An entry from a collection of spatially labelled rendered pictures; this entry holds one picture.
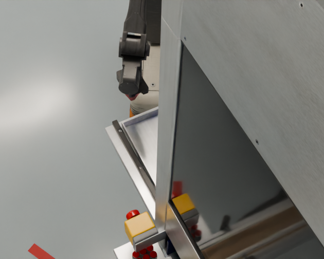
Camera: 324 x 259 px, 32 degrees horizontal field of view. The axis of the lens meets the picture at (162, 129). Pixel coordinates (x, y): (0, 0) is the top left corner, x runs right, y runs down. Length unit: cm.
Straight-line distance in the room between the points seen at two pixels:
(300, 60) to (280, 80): 6
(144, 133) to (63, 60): 143
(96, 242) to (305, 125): 208
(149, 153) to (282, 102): 119
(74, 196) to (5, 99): 70
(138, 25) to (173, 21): 67
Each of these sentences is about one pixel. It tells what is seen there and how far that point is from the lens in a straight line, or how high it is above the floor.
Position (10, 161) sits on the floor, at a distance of 290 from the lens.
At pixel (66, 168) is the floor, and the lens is 283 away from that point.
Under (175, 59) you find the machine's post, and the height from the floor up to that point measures 175.
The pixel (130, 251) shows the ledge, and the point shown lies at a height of 88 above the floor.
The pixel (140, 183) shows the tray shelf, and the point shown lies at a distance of 178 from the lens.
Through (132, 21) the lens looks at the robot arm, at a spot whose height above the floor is 133.
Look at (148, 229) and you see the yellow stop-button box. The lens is 155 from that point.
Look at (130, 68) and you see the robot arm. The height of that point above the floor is 124.
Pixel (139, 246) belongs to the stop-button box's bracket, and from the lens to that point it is 157.
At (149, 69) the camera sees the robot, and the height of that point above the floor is 28.
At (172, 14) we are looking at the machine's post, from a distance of 88.
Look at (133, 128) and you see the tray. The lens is 188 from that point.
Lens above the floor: 247
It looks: 58 degrees down
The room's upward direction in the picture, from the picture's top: 3 degrees clockwise
